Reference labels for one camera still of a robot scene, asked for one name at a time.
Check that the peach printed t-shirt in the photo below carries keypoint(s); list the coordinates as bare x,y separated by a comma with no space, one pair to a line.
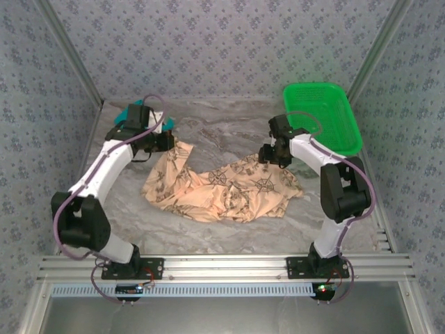
222,195

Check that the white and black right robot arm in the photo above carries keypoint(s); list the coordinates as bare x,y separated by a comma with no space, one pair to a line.
313,149

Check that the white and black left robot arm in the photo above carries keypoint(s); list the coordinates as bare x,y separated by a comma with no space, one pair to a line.
104,167

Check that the teal folded t-shirt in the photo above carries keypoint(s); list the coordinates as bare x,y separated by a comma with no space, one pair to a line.
120,116

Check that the green plastic basket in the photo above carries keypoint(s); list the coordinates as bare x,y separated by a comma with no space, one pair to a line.
333,115

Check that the grey metal sheet panel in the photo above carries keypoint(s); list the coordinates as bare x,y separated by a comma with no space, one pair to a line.
222,316

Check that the aluminium table edge rail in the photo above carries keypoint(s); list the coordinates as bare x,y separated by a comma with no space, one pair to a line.
382,222
86,156

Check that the aluminium corner post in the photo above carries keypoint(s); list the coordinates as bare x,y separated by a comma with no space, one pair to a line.
377,52
72,52

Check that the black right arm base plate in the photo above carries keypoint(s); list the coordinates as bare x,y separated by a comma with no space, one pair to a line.
295,269

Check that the aluminium mounting rail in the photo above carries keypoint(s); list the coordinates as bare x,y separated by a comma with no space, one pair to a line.
222,268

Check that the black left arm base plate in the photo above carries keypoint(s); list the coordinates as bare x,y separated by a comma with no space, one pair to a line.
153,269

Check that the aluminium frame leg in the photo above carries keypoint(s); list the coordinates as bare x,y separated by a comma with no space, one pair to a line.
413,309
34,309

